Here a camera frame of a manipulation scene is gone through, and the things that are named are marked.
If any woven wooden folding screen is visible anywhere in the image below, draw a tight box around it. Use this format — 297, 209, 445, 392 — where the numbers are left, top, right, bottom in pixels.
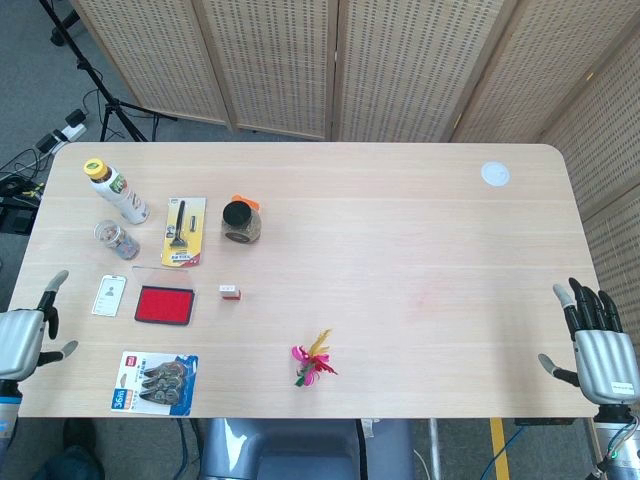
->
68, 0, 640, 480

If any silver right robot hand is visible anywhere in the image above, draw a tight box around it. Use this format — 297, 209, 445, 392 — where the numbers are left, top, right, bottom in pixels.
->
538, 277, 640, 405

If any white round table grommet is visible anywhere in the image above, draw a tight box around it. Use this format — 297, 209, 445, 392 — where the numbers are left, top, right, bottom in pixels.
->
480, 160, 513, 188

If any black tripod stand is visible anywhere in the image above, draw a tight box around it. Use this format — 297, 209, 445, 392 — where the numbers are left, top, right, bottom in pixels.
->
39, 0, 177, 144

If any colourful feather shuttlecock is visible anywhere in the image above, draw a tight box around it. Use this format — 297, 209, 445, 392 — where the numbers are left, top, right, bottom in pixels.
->
290, 328, 339, 388

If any person leg with dark shoe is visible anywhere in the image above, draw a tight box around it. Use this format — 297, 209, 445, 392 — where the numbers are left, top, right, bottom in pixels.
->
29, 418, 107, 480

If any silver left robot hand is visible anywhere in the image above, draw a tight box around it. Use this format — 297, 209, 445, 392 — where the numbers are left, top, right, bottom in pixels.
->
0, 269, 80, 382

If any dark jar black lid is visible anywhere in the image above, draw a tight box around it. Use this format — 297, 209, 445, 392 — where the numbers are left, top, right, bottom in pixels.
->
221, 201, 263, 245

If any red ink pad clear lid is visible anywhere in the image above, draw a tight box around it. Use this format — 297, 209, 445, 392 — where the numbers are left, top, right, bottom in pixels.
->
131, 265, 198, 327

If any black equipment on floor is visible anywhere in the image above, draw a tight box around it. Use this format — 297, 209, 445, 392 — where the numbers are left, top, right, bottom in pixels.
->
0, 197, 37, 234

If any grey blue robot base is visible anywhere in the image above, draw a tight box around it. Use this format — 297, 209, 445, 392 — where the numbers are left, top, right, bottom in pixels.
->
199, 417, 416, 480

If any correction tape blister pack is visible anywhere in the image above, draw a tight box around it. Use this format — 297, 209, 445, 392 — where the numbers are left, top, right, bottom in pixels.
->
110, 350, 200, 417

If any razor on yellow card pack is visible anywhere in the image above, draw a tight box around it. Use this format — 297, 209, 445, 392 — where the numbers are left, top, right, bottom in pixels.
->
160, 196, 207, 267

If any white ID card holder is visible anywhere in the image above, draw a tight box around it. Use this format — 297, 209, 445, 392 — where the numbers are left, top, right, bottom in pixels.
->
90, 274, 128, 318

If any white bottle yellow cap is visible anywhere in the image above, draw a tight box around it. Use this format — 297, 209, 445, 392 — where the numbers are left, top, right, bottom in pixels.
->
82, 158, 151, 226

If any small clear snack jar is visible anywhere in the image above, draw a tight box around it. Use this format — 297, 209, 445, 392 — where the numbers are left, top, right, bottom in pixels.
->
93, 220, 141, 261

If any white power strip with plugs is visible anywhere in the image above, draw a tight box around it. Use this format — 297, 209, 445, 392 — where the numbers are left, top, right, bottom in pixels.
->
34, 110, 89, 152

